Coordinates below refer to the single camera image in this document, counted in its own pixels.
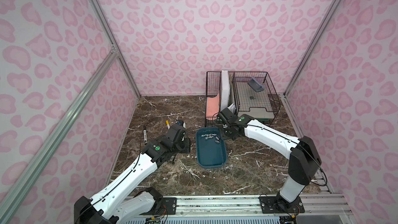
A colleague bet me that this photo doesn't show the teal plastic storage box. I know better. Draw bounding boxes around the teal plastic storage box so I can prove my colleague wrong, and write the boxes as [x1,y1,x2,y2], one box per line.
[196,127,227,169]

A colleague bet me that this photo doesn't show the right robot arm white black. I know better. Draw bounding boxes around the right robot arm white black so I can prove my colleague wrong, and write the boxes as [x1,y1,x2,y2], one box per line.
[217,108,322,207]

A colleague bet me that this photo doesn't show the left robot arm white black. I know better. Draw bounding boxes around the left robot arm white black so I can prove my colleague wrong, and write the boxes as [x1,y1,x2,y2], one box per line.
[74,120,191,224]

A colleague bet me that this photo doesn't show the black marker pen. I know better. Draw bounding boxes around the black marker pen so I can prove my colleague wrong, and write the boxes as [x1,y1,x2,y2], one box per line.
[143,125,148,145]

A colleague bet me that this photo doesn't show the pink folder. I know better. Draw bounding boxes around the pink folder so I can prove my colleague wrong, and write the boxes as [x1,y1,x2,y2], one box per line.
[205,94,220,120]

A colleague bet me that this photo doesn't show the white document binder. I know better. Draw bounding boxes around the white document binder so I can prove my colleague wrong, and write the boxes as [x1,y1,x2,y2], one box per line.
[220,70,230,112]

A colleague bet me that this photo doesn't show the grey stapler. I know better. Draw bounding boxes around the grey stapler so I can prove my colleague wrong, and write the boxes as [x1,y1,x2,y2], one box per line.
[248,77,264,92]

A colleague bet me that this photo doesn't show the black wire mesh organizer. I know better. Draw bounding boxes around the black wire mesh organizer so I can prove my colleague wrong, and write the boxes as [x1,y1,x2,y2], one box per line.
[205,70,281,127]

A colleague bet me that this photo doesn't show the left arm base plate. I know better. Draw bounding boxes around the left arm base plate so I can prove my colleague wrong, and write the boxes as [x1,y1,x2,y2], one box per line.
[140,197,177,216]

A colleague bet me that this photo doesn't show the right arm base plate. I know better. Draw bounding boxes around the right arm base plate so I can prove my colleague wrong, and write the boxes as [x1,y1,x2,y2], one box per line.
[259,195,305,215]

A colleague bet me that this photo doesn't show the aluminium mounting rail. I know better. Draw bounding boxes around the aluminium mounting rail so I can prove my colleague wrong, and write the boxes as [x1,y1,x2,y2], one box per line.
[83,194,355,220]

